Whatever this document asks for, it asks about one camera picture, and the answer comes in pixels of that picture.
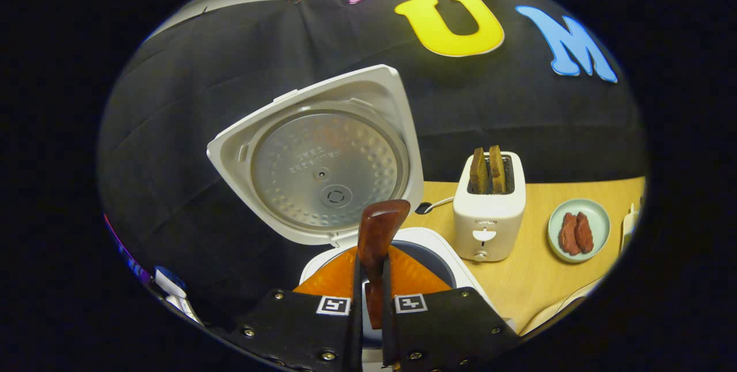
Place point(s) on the white and blue object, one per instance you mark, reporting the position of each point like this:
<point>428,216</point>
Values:
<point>173,291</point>

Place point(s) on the brown wooden spoon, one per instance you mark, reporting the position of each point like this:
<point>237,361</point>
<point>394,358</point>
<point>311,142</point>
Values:
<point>380,228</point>

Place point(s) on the white toaster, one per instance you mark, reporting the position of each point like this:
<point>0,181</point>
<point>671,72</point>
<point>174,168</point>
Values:
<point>489,216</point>

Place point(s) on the white rice cooker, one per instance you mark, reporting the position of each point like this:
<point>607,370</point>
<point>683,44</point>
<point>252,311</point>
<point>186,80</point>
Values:
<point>322,170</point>

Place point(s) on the red meat piece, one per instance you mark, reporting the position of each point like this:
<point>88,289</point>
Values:
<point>585,232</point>
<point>569,235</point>

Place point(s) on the brown toast slice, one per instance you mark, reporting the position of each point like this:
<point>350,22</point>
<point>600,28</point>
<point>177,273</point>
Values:
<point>478,173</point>
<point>497,170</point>

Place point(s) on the pale green plate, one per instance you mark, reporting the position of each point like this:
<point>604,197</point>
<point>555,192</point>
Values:
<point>600,234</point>

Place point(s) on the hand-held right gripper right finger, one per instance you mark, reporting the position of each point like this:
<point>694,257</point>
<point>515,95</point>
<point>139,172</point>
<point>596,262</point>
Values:
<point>443,326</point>

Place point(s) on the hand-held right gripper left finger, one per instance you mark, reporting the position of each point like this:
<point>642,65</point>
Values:
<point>299,326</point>

